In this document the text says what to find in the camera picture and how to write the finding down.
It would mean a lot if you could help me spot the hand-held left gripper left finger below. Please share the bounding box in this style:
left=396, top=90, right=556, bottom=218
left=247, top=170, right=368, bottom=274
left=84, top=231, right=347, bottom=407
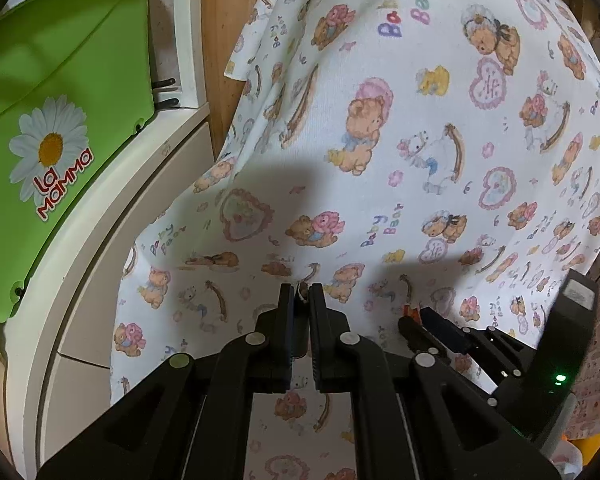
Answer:
left=36, top=283, right=297, bottom=480

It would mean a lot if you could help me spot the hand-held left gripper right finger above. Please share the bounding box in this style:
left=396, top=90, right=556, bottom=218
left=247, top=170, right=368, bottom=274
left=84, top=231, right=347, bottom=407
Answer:
left=308, top=283, right=561, bottom=480

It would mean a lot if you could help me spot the green plastic tub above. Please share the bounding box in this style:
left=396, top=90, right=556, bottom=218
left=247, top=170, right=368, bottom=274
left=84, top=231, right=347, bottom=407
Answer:
left=0, top=0, right=169, bottom=324

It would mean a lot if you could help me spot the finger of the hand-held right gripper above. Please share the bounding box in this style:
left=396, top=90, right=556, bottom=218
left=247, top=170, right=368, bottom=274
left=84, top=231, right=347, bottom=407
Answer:
left=398, top=315, right=482, bottom=392
left=419, top=306, right=476, bottom=357

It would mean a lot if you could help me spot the white shelf unit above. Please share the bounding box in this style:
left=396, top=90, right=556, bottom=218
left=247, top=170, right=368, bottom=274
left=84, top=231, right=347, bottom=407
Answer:
left=10, top=0, right=216, bottom=471

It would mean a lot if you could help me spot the bear print white cloth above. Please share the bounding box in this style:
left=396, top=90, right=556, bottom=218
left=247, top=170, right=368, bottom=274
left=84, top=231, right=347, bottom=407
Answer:
left=109, top=0, right=600, bottom=480

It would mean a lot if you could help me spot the yellow plastic object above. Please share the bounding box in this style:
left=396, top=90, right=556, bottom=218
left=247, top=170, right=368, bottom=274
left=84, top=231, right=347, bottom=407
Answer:
left=570, top=429, right=600, bottom=467

